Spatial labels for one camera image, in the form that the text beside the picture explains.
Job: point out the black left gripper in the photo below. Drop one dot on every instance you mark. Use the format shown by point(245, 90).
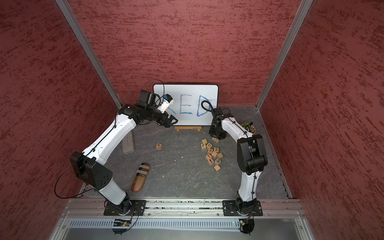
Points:
point(167, 123)

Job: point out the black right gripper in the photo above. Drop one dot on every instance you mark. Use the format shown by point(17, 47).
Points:
point(223, 135)

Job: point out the wooden block letter R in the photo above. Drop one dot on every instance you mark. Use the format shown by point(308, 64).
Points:
point(158, 146)

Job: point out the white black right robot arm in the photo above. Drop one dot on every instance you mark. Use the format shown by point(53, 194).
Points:
point(251, 159)

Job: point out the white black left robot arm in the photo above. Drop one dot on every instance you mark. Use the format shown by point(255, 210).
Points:
point(89, 166)

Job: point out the white dry-erase board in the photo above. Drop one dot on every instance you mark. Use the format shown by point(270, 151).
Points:
point(187, 107)

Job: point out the yellow pen cup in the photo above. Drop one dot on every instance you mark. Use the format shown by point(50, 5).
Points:
point(249, 127)

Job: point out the beige whiteboard eraser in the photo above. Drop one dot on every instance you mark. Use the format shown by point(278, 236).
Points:
point(128, 145)

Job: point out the striped brown pencil case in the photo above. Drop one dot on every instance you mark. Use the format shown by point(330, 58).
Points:
point(140, 177)

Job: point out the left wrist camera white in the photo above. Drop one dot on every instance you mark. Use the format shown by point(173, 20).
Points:
point(167, 101)

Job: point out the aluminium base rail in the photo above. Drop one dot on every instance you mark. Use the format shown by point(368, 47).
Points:
point(178, 214)

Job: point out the aluminium corner frame post left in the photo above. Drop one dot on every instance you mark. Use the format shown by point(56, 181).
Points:
point(79, 33)

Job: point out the aluminium corner frame post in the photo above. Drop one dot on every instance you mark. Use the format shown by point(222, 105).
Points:
point(290, 37)
point(79, 33)

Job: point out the aluminium corner frame post right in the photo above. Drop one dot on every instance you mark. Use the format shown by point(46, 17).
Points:
point(290, 37)

